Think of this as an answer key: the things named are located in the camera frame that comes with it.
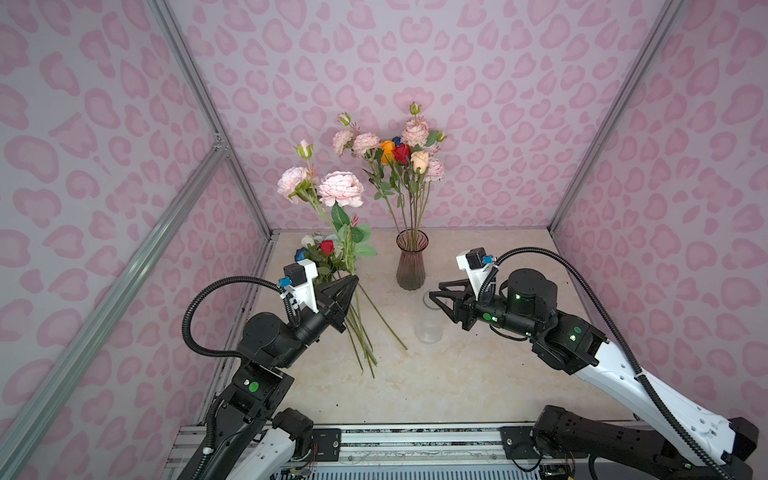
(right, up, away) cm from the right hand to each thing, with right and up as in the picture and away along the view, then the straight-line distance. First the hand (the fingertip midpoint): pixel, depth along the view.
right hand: (436, 291), depth 61 cm
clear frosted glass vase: (+1, -12, +25) cm, 28 cm away
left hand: (-16, +4, -3) cm, 16 cm away
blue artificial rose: (-42, +8, +46) cm, 62 cm away
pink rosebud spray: (-2, +26, +20) cm, 33 cm away
